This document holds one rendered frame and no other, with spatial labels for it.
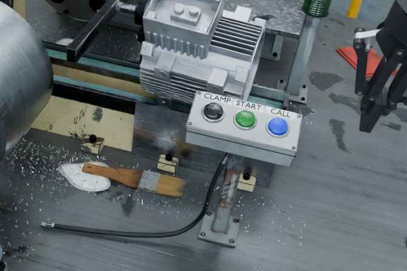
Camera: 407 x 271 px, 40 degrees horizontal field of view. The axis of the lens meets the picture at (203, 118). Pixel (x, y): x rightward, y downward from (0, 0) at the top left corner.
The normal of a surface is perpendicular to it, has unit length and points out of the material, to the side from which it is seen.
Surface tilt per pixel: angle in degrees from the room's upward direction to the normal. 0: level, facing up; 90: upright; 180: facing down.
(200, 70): 23
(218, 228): 90
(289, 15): 0
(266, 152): 111
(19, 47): 51
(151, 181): 0
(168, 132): 90
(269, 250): 0
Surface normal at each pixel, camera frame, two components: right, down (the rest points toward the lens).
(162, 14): 0.03, -0.52
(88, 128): -0.19, 0.56
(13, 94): 0.96, -0.07
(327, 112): 0.15, -0.80
